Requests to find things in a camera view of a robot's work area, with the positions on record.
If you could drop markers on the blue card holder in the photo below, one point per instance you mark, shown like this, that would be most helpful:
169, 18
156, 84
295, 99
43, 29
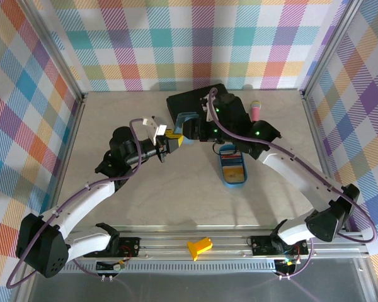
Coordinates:
184, 115

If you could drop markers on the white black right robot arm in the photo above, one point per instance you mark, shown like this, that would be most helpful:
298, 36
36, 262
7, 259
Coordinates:
289, 170

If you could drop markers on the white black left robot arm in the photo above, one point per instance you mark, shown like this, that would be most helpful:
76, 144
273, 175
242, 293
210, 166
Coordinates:
91, 196

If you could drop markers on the stack of colourful cards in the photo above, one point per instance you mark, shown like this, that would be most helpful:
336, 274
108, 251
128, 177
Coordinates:
230, 153

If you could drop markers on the yellow credit card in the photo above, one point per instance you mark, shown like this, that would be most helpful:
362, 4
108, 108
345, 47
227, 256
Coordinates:
233, 174

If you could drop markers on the black briefcase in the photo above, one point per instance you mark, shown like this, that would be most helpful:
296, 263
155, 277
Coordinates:
186, 100

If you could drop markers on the blue plastic tray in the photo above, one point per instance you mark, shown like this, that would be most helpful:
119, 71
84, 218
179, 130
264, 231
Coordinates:
234, 185

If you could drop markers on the yellow plastic part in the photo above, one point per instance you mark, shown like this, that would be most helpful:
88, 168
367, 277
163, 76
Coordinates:
200, 247

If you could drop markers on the small circuit board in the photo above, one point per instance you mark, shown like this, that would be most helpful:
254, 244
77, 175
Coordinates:
108, 265
286, 265

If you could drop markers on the grey metal sheet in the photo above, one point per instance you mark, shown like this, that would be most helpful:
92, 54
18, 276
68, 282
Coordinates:
192, 289

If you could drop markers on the aluminium table edge rail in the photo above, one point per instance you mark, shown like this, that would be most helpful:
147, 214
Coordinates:
324, 157
63, 157

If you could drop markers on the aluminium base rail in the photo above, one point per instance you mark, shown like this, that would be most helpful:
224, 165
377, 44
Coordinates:
163, 248

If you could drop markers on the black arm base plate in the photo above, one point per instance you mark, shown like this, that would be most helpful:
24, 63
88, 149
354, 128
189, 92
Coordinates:
261, 245
130, 247

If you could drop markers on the aluminium frame post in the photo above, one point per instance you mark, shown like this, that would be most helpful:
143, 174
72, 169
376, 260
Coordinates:
329, 47
55, 47

